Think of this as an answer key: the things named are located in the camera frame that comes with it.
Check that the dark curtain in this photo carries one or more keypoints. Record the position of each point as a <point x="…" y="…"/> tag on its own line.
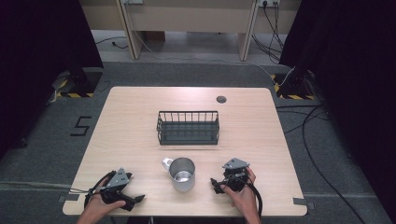
<point x="351" y="77"/>
<point x="34" y="62"/>

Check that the white wall socket strip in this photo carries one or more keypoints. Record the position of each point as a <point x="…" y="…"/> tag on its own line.
<point x="269" y="2"/>

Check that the person's left hand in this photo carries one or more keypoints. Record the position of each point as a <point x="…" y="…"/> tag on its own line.
<point x="99" y="206"/>

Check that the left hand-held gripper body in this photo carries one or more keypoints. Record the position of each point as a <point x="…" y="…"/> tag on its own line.
<point x="118" y="179"/>

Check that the beige wooden desk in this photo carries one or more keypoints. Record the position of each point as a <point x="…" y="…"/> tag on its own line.
<point x="193" y="21"/>

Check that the round grey table grommet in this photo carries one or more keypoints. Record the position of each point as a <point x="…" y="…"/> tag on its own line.
<point x="221" y="99"/>

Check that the stand base with hazard tape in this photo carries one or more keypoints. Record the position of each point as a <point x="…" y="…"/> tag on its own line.
<point x="79" y="83"/>
<point x="294" y="87"/>

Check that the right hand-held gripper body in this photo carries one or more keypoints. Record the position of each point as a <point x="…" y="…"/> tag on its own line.
<point x="236" y="177"/>

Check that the grey tape piece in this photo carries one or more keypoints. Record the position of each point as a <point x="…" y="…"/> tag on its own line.
<point x="303" y="202"/>
<point x="69" y="197"/>

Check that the person's right hand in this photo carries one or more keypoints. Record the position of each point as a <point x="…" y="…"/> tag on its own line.
<point x="246" y="199"/>

